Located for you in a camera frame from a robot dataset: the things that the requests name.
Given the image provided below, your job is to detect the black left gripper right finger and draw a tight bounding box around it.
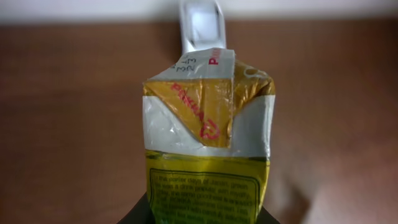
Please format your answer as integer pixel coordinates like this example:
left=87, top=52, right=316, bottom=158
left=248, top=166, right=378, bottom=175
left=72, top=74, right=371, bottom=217
left=256, top=207, right=280, bottom=224

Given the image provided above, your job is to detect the white barcode scanner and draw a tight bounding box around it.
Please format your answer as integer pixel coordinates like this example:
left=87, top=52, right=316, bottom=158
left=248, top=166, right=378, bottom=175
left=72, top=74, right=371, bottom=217
left=179, top=0, right=226, bottom=54

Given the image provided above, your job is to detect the green tea carton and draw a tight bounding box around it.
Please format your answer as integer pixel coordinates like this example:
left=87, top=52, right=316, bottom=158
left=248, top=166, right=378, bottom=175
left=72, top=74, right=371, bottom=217
left=142, top=48, right=275, bottom=224

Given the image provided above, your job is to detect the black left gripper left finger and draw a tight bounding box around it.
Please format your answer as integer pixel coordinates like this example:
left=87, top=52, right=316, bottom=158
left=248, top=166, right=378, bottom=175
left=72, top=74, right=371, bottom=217
left=118, top=193, right=154, bottom=224

